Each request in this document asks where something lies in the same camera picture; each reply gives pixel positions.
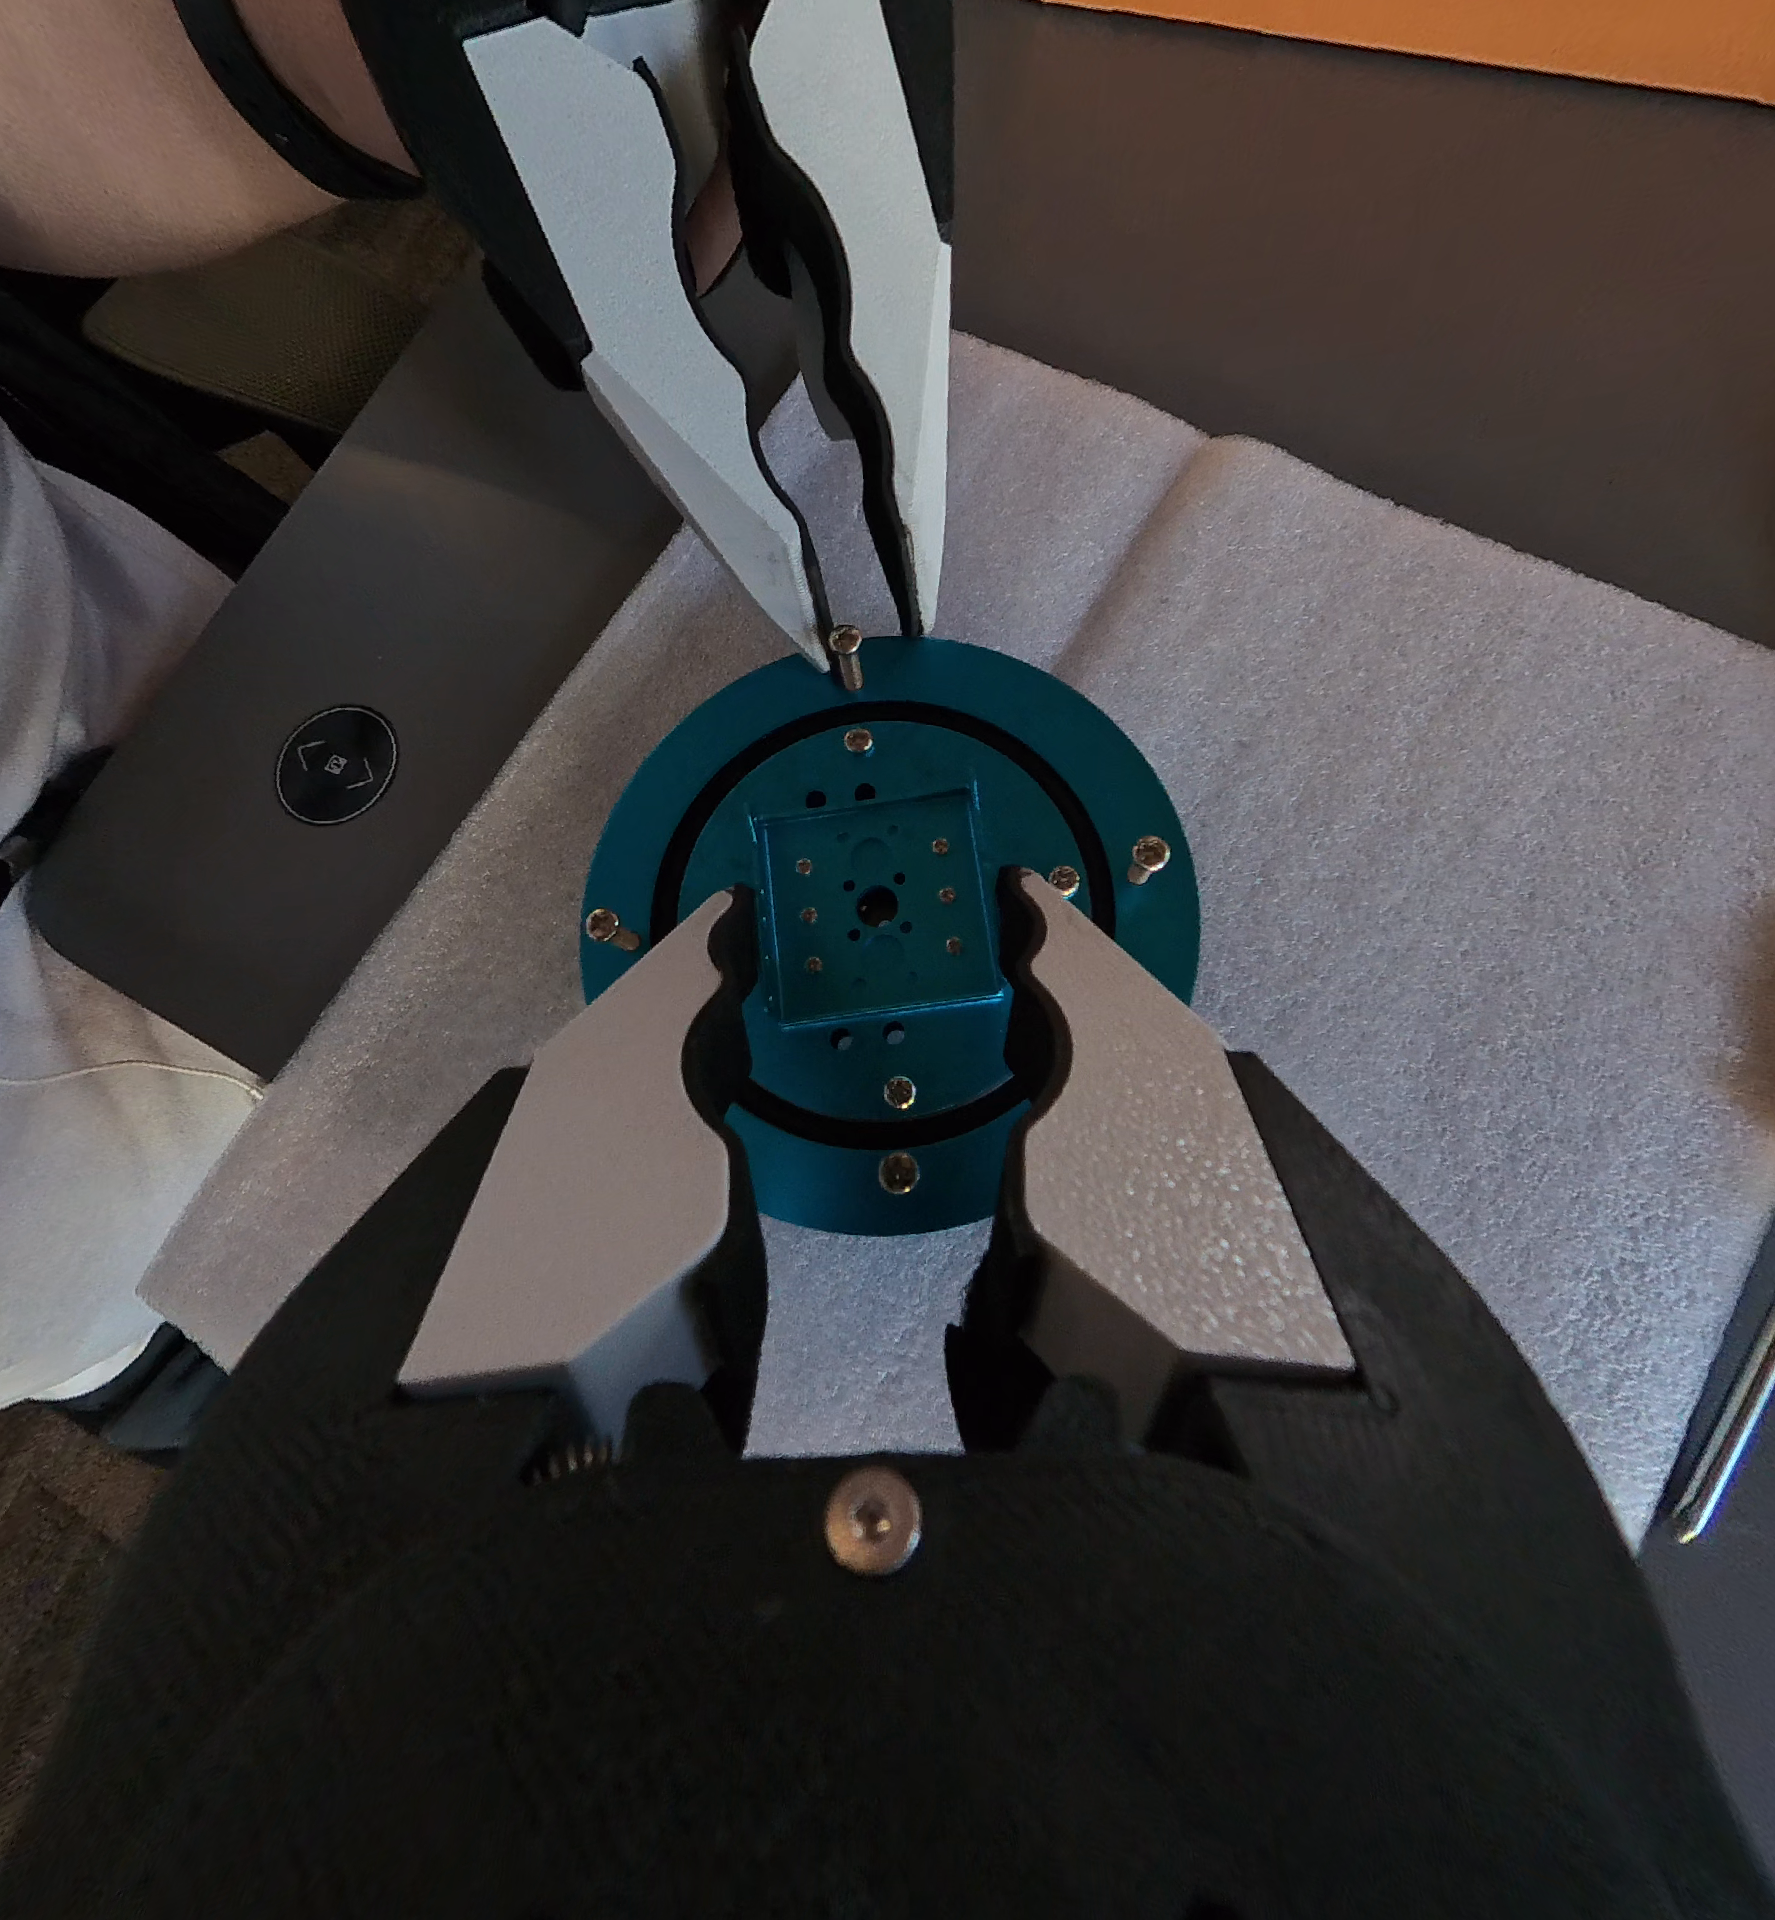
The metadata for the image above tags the person's left forearm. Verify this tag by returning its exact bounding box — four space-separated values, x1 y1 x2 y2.
0 0 423 279

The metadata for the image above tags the black round desk grommet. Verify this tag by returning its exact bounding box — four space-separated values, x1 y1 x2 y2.
274 705 399 827

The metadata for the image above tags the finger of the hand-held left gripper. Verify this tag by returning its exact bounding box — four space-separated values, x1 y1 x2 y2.
727 0 955 637
460 14 839 674

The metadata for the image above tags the orange cardboard box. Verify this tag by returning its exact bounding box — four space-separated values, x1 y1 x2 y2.
1038 0 1775 114

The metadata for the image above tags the black wristband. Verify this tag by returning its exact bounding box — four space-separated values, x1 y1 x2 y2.
174 0 428 200

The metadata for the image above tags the person's white shirt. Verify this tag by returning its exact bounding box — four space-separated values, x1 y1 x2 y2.
0 322 266 1427

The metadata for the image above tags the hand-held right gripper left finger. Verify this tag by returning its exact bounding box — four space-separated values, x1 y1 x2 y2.
399 885 769 1397

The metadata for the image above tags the blue round turntable base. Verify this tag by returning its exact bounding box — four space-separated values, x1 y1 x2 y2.
584 638 1205 1240

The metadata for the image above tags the white foam sheet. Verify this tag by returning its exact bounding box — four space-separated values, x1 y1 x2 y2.
138 330 1775 1555

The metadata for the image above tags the dark desk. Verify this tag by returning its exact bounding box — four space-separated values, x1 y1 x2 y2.
25 0 1775 1920

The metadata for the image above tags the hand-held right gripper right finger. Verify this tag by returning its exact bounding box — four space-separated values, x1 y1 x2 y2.
955 867 1359 1430

